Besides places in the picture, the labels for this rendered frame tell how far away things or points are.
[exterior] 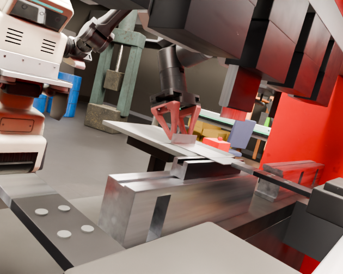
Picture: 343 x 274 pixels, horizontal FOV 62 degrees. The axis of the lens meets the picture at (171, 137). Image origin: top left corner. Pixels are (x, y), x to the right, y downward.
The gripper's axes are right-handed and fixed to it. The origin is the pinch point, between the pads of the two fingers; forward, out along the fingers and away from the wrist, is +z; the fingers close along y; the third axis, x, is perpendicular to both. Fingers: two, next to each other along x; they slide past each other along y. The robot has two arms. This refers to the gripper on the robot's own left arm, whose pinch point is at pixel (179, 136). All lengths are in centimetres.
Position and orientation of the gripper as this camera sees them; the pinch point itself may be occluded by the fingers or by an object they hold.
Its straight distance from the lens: 62.5
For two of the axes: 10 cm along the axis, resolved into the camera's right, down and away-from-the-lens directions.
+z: 1.2, 9.8, -1.6
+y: 6.5, 0.5, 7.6
